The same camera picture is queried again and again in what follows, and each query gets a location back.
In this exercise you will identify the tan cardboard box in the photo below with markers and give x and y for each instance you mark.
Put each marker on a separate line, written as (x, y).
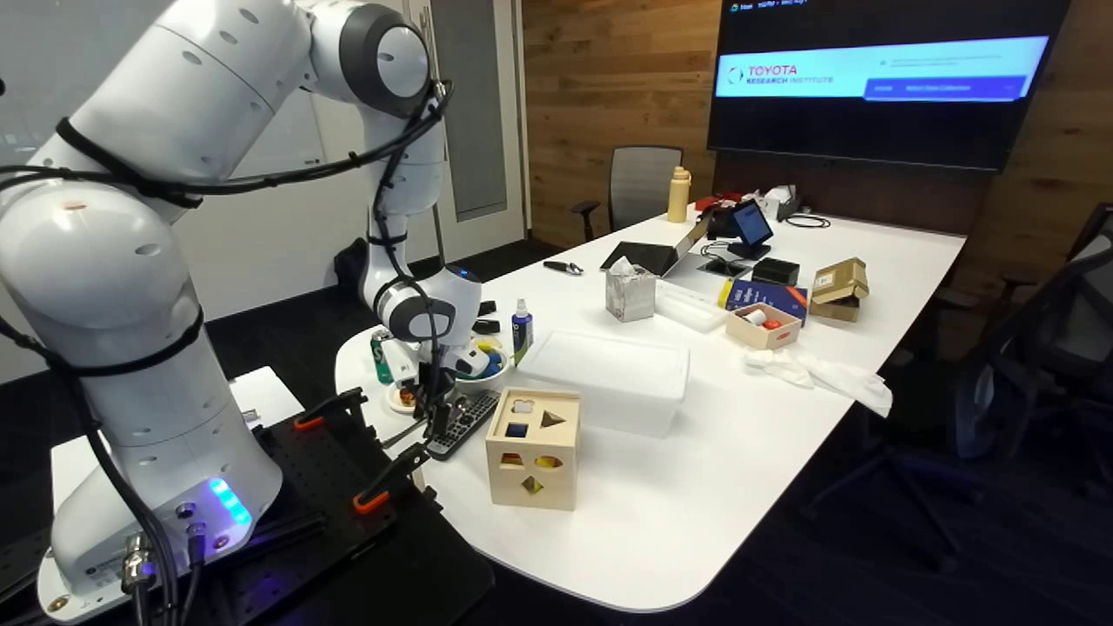
(840, 283)

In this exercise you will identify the grey office chair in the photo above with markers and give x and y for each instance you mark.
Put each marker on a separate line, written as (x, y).
(644, 184)

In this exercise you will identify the plain white paper plate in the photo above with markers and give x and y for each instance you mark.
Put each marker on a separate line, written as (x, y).
(406, 402)

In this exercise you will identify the black orange clamp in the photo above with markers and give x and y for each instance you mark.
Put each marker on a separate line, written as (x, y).
(369, 503)
(311, 422)

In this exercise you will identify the clear plastic bag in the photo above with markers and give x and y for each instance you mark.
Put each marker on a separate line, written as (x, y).
(822, 376)

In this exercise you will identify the flat black notebook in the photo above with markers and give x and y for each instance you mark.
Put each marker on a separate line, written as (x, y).
(637, 258)

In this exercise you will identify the grey tissue box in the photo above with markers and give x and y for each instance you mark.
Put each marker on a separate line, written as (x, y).
(631, 298)

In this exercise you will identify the wooden shape sorter box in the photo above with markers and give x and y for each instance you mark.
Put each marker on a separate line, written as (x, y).
(535, 453)

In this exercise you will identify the black mounting platform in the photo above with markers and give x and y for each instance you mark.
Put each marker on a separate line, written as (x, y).
(315, 489)

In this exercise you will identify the black marker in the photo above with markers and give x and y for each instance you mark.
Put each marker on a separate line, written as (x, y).
(562, 270)

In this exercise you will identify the small wooden tray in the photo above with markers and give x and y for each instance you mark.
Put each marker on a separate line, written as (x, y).
(768, 332)

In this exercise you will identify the black office chair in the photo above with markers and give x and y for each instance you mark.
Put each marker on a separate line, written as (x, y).
(1046, 349)

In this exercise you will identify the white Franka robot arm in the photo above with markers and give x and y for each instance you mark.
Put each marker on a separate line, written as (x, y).
(150, 290)

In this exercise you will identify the yellow squeeze bottle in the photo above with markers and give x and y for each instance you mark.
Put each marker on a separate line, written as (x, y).
(678, 195)

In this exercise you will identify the small tablet screen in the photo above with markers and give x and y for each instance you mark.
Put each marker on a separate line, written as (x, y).
(751, 224)

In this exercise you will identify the small black box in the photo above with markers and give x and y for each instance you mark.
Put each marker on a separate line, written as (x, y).
(777, 270)

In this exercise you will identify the clear plastic box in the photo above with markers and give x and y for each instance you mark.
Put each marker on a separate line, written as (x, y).
(689, 309)

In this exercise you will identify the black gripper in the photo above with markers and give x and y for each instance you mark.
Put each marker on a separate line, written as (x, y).
(441, 376)

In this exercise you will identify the white plastic storage container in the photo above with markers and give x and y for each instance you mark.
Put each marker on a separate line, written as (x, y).
(602, 376)

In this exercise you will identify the wall monitor screen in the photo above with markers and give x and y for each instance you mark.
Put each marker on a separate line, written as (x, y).
(882, 117)

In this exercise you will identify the colourful toy bowl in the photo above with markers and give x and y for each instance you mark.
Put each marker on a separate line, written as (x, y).
(488, 369)

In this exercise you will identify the green drink can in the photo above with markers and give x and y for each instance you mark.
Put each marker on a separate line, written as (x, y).
(382, 357)

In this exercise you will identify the black bag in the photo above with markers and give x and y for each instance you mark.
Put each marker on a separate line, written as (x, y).
(348, 266)

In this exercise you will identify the grey remote control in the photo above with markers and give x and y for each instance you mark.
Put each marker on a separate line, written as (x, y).
(471, 419)

